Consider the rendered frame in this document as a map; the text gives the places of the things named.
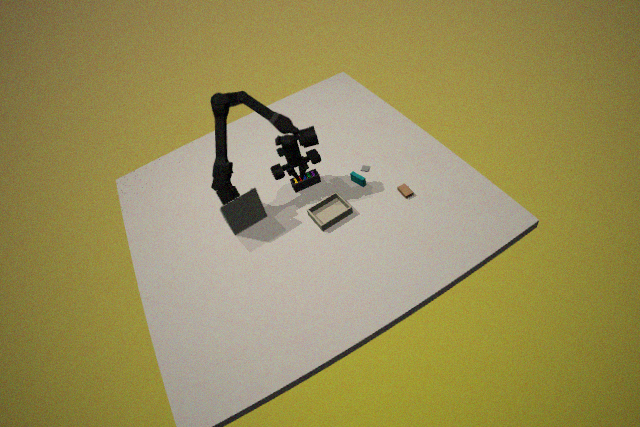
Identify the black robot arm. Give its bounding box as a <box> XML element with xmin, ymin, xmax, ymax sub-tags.
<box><xmin>211</xmin><ymin>91</ymin><xmax>319</xmax><ymax>205</ymax></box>

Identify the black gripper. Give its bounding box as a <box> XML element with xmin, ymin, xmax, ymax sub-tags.
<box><xmin>270</xmin><ymin>149</ymin><xmax>321</xmax><ymax>181</ymax></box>

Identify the teal rectangular block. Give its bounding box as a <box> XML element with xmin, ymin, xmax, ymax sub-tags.
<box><xmin>350</xmin><ymin>171</ymin><xmax>366</xmax><ymax>187</ymax></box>

